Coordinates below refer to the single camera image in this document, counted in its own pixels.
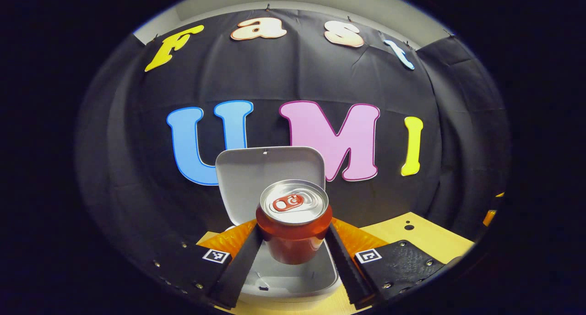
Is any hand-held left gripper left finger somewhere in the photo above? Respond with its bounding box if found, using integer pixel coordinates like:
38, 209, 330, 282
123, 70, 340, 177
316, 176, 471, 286
153, 219, 264, 309

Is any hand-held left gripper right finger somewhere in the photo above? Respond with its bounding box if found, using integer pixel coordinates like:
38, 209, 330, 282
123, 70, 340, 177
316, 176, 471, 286
326, 217, 447, 306

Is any red pop can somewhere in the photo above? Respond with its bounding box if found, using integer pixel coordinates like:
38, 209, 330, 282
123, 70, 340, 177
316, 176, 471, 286
255, 179, 333, 265

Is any grey desktop garbage bin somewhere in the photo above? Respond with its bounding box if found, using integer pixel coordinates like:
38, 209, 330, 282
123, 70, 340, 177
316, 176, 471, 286
215, 146, 342, 304

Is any wooden desktop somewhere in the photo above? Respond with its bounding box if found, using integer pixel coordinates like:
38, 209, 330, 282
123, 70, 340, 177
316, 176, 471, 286
197, 212, 477, 315

